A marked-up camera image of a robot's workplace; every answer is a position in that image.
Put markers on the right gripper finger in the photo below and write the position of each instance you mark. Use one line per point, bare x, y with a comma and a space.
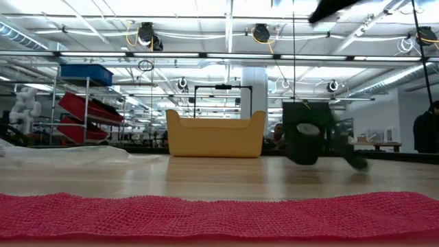
329, 8

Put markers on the yellow plastic bin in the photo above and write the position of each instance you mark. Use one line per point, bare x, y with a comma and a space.
216, 137

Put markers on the wooden workbench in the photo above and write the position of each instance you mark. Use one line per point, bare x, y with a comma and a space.
387, 145

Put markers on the white robot figure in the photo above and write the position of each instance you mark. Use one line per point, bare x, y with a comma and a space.
25, 109

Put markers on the red bandage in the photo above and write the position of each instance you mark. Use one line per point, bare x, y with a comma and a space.
219, 216

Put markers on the person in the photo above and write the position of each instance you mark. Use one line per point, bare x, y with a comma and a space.
278, 132
427, 133

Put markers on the clear plastic zip bag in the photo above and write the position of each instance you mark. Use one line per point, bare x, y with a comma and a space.
68, 158

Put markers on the metal shelf rack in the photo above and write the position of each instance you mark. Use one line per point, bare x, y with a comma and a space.
53, 103

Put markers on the thin black slanted pole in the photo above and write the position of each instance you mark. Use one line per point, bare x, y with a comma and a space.
422, 51

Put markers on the red tilted storage bin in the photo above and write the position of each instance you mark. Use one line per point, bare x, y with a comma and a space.
79, 132
89, 108

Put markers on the black gantry with camera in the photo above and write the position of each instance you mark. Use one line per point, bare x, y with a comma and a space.
223, 86

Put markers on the white round pillar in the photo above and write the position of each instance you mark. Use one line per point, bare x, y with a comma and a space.
254, 92

